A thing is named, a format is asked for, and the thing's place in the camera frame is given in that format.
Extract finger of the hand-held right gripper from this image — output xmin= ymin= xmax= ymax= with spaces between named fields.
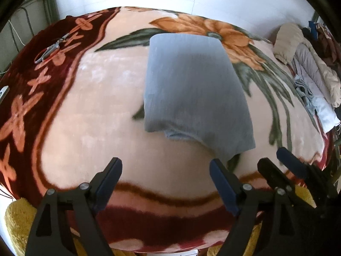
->
xmin=276 ymin=147 xmax=338 ymax=201
xmin=257 ymin=157 xmax=294 ymax=190

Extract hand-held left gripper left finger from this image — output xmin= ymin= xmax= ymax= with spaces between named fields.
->
xmin=25 ymin=157 xmax=123 ymax=256

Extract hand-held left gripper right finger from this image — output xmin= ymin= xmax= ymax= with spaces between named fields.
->
xmin=210 ymin=159 xmax=317 ymax=256

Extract grey-blue pants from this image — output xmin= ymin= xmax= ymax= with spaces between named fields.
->
xmin=142 ymin=33 xmax=257 ymax=163

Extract white cloth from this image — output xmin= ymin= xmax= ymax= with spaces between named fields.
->
xmin=312 ymin=96 xmax=341 ymax=133

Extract floral printed blanket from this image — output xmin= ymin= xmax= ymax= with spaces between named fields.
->
xmin=0 ymin=5 xmax=335 ymax=254

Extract yellow fluffy blanket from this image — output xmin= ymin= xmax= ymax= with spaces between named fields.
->
xmin=4 ymin=184 xmax=317 ymax=256

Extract grey puffy jacket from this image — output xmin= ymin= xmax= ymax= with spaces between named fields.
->
xmin=293 ymin=43 xmax=333 ymax=96

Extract pile of clothes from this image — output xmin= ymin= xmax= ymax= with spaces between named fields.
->
xmin=273 ymin=23 xmax=341 ymax=108

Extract brown garment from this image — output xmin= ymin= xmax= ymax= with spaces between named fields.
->
xmin=302 ymin=20 xmax=341 ymax=65

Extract grey drawstring garment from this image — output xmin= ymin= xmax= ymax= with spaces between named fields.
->
xmin=293 ymin=76 xmax=316 ymax=115

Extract red-handled scissors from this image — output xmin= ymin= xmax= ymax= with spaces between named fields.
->
xmin=35 ymin=33 xmax=70 ymax=64

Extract white cable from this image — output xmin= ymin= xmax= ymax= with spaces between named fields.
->
xmin=9 ymin=21 xmax=25 ymax=46

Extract green metal frame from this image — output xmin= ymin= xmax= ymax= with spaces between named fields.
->
xmin=44 ymin=0 xmax=61 ymax=23

